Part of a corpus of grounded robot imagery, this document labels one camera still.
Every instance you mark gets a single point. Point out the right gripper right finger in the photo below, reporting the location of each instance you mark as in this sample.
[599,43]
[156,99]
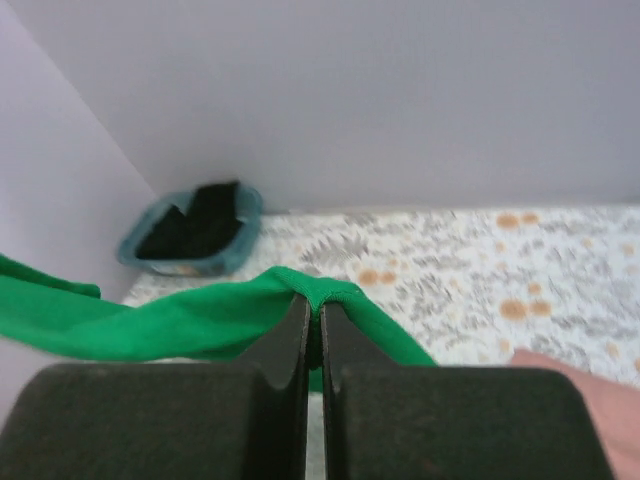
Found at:
[384,420]

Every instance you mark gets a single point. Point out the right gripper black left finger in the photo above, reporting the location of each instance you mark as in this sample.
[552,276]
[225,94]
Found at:
[243,419]

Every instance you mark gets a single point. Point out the green t shirt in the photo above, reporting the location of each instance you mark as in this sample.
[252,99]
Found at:
[216,322]

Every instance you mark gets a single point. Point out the floral table mat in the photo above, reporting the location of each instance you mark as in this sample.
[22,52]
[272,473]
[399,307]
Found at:
[472,287]

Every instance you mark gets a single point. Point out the black t shirt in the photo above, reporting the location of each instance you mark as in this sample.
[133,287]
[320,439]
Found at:
[208,225]

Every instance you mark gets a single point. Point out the teal plastic bin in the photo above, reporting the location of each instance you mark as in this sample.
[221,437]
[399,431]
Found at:
[249,206]

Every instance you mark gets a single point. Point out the folded pink t shirt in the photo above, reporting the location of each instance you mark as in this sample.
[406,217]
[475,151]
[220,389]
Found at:
[614,408]

